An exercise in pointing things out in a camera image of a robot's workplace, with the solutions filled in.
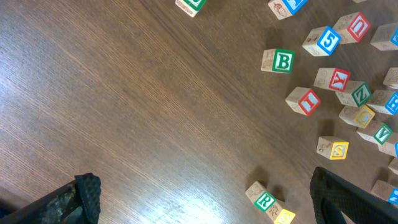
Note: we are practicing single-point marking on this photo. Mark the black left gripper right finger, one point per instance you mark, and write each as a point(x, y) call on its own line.
point(334, 198)

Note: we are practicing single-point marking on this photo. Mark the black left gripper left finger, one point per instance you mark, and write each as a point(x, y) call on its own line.
point(76, 202)

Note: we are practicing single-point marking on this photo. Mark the yellow S block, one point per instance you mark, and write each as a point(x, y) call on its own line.
point(279, 214)
point(332, 148)

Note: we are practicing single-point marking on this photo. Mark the green R block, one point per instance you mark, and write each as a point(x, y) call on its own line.
point(260, 197)

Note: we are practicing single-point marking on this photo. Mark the blue T block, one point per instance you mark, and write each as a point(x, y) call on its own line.
point(385, 191)

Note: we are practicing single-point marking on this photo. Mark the green V block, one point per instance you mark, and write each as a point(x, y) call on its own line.
point(376, 132)

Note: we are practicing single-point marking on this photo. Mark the yellow block centre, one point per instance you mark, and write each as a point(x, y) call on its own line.
point(359, 117)

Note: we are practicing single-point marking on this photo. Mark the red I block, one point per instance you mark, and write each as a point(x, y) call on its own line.
point(303, 100)

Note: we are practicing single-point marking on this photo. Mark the green Z block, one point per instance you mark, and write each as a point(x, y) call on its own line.
point(356, 94)

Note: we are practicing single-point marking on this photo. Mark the blue H block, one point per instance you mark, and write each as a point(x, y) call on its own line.
point(384, 101)

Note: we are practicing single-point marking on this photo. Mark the red Y block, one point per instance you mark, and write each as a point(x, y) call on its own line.
point(333, 79)

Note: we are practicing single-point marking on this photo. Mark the green B block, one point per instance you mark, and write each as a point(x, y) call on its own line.
point(277, 61)

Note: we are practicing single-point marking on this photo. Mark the blue 5 block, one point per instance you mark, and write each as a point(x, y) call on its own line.
point(322, 41)

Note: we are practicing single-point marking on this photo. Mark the blue D block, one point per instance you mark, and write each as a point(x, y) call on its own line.
point(385, 37)

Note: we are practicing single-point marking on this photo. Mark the red U block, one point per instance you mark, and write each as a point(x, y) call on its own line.
point(352, 27)

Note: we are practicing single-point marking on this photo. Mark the blue L block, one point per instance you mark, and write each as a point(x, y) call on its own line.
point(285, 8)

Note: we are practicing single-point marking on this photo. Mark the green J block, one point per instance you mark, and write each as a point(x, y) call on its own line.
point(190, 7)

